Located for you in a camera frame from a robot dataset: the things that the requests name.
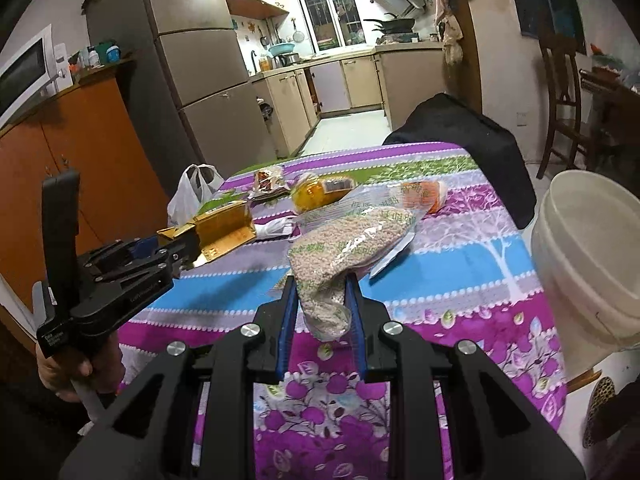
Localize hanging beige bag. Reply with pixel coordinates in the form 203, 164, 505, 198
441, 10, 464, 66

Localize white plastic bag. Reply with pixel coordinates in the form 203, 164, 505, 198
166, 163, 226, 226

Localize black bag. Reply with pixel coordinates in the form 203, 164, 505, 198
382, 92, 537, 231

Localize beige refrigerator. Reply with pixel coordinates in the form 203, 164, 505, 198
85, 0, 279, 182

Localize orange and white packet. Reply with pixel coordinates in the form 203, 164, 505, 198
395, 180, 450, 214

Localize person's left hand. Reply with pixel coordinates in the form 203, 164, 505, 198
36, 342, 124, 403

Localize beige kitchen base cabinets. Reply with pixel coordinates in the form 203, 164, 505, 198
250, 42, 447, 159

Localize dark wooden table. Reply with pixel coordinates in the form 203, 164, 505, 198
580, 66, 640, 161

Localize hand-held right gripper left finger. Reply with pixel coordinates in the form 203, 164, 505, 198
59, 275, 301, 480

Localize floral striped tablecloth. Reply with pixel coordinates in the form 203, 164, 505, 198
117, 141, 569, 480

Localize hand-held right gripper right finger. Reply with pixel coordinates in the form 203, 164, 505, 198
345, 270, 586, 480

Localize black wok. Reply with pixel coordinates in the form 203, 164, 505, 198
364, 16, 417, 36

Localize clear bag of grains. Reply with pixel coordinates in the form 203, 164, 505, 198
287, 187, 422, 342

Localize kitchen window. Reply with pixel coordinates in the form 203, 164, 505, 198
292, 0, 367, 54

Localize white plastic bucket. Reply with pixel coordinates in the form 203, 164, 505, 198
530, 170, 640, 382

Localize orange wooden cabinet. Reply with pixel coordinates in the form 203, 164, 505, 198
0, 57, 172, 311

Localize red and white wrapper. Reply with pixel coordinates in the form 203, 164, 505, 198
249, 167, 294, 204

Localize dark wooden chair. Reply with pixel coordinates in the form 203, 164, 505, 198
536, 25, 607, 181

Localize white crumpled tissue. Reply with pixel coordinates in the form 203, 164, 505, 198
254, 216, 301, 239

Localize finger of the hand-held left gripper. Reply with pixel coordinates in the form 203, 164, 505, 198
92, 237, 199, 286
82, 237, 166, 267

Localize white microwave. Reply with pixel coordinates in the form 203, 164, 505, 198
0, 24, 74, 129

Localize dark wall poster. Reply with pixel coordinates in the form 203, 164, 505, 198
502, 0, 587, 56

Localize yellow snack packet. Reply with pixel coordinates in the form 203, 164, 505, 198
291, 172, 362, 214

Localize leopard print slipper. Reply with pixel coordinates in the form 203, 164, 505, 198
582, 376, 617, 449

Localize gold cardboard box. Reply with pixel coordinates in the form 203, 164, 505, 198
156, 200, 259, 267

